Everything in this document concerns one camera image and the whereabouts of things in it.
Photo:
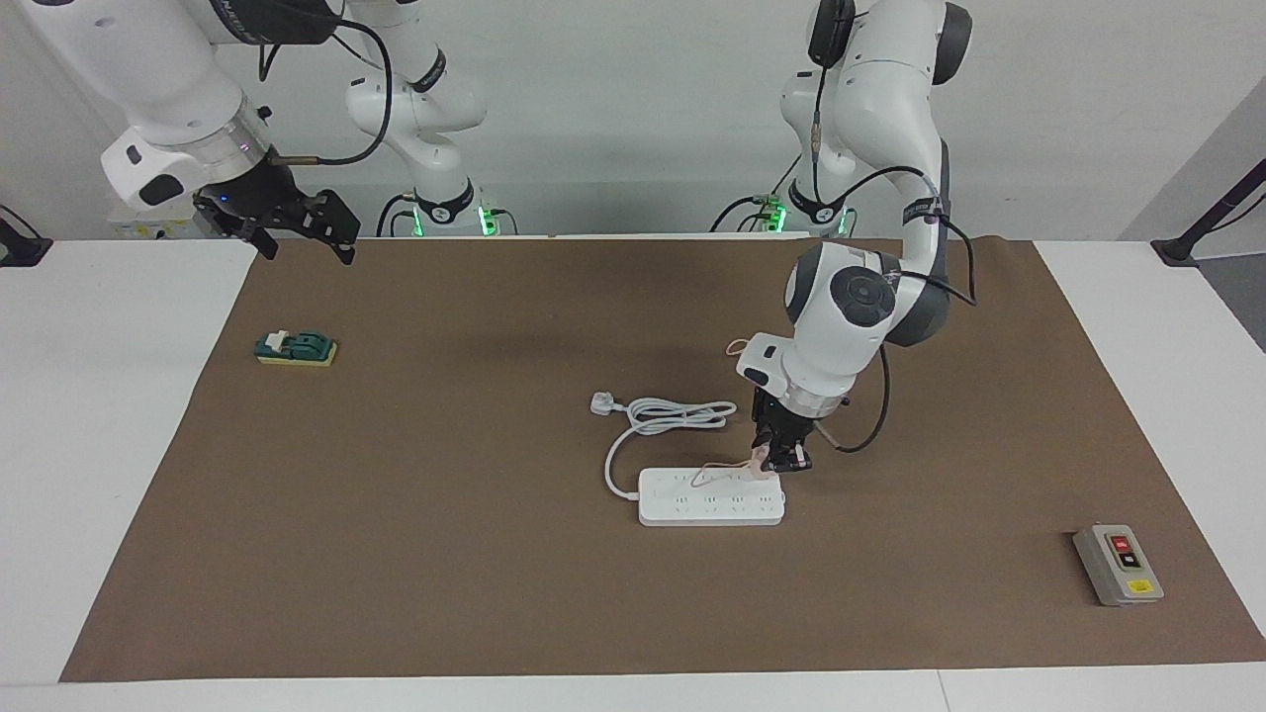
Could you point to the white wall outlet box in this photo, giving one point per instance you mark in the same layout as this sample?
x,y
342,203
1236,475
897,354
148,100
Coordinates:
x,y
129,229

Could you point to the black stand clamp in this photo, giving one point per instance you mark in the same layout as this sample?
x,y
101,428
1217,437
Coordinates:
x,y
1212,218
20,247

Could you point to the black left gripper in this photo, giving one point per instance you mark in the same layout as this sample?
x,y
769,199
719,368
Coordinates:
x,y
781,423

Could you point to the white power strip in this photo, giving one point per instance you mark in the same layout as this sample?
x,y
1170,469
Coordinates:
x,y
712,504

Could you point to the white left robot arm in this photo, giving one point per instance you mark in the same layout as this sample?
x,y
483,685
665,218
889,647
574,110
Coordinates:
x,y
851,326

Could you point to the pink charger adapter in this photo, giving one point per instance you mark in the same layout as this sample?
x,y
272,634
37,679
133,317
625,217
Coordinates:
x,y
758,471

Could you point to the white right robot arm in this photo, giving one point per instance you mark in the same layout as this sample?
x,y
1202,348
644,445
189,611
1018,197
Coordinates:
x,y
168,79

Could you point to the green knife switch yellow base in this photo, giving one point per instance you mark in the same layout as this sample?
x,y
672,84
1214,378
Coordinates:
x,y
297,348

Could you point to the grey push-button switch box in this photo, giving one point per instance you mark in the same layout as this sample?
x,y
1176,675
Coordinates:
x,y
1118,566

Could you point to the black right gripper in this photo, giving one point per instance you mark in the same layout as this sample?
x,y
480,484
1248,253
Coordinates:
x,y
257,203

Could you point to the brown table mat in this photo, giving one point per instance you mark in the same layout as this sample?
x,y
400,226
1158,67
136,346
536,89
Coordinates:
x,y
495,613

